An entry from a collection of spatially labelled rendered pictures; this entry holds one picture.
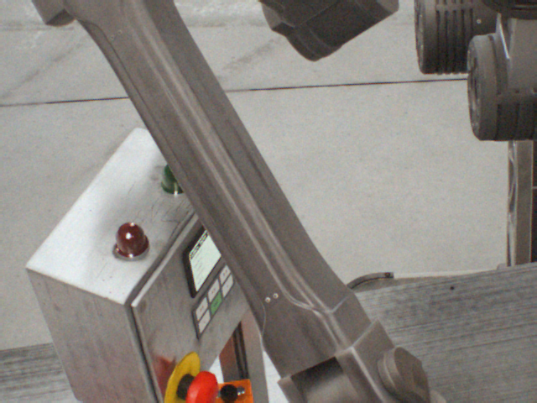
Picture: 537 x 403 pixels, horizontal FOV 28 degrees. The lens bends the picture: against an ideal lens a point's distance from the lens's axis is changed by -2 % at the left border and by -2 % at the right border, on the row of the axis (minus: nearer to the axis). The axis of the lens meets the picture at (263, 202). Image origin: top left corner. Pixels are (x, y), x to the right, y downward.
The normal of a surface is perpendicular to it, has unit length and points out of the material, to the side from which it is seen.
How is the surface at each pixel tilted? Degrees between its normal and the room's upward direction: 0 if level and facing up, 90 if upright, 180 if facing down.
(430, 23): 49
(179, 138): 60
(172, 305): 90
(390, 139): 0
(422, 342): 0
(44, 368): 0
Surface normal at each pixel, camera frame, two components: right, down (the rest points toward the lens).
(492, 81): -0.06, 0.00
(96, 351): -0.45, 0.68
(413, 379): 0.76, -0.44
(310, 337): -0.40, 0.25
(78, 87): -0.08, -0.68
